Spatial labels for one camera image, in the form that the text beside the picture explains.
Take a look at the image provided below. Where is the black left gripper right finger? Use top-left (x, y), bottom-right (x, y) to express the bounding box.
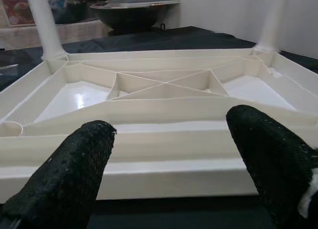
top-left (226, 104), bottom-right (318, 229)

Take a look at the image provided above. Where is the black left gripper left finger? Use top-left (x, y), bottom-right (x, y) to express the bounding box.
top-left (1, 119), bottom-right (117, 229)

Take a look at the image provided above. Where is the white plastic table leg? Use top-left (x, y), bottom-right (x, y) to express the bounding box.
top-left (26, 0), bottom-right (67, 60)
top-left (252, 0), bottom-right (286, 53)

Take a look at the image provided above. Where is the white plastic table top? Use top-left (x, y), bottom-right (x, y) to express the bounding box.
top-left (0, 46), bottom-right (318, 202)

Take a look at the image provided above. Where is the beige cloth covered bench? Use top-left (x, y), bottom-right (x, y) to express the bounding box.
top-left (0, 19), bottom-right (111, 51)

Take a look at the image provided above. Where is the black tablecloth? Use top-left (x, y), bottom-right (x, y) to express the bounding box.
top-left (0, 25), bottom-right (318, 229)

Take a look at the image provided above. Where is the orange lidded storage box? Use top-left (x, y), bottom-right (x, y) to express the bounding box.
top-left (0, 0), bottom-right (36, 28)

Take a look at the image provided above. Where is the black wok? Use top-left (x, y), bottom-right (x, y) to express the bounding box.
top-left (89, 0), bottom-right (180, 32)

